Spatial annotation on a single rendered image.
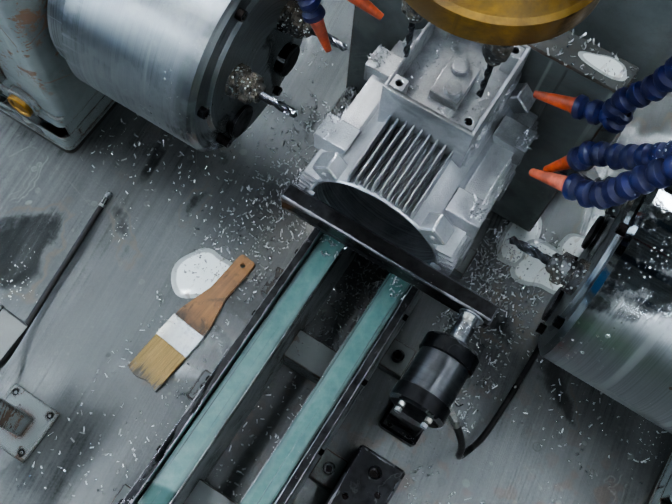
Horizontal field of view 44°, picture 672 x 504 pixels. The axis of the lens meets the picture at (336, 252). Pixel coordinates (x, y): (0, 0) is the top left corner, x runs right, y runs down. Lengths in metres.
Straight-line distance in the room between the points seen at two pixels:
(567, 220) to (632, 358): 0.40
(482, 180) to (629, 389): 0.25
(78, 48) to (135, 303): 0.34
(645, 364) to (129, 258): 0.65
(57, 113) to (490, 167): 0.55
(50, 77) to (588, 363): 0.69
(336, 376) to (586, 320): 0.29
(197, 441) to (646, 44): 0.64
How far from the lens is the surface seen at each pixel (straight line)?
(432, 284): 0.85
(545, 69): 0.87
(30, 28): 0.99
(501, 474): 1.06
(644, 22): 0.96
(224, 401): 0.92
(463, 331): 0.84
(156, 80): 0.87
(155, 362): 1.06
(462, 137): 0.80
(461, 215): 0.83
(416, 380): 0.81
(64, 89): 1.10
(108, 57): 0.90
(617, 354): 0.81
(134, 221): 1.13
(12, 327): 0.84
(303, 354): 1.01
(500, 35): 0.64
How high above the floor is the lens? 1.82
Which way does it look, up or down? 69 degrees down
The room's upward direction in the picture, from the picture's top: 7 degrees clockwise
